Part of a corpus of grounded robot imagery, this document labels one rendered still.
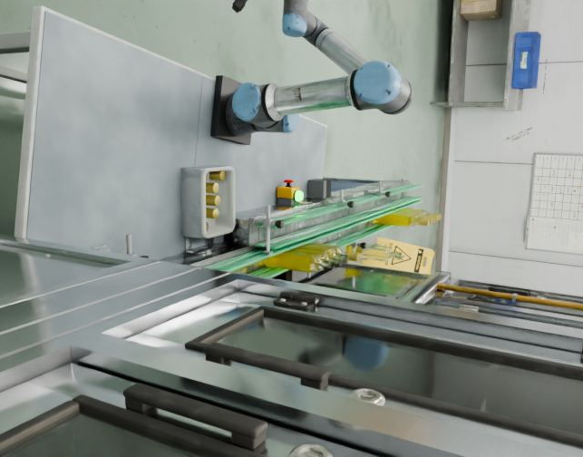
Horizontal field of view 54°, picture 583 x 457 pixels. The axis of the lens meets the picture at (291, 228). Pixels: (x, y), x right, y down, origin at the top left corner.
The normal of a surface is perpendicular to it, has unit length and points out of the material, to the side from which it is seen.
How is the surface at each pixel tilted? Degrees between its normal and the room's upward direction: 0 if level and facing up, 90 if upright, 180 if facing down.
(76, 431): 90
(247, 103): 99
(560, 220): 90
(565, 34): 90
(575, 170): 90
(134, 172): 0
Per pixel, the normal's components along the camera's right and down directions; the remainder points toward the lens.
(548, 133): -0.48, 0.15
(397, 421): 0.02, -0.98
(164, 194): 0.87, 0.10
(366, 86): -0.37, -0.06
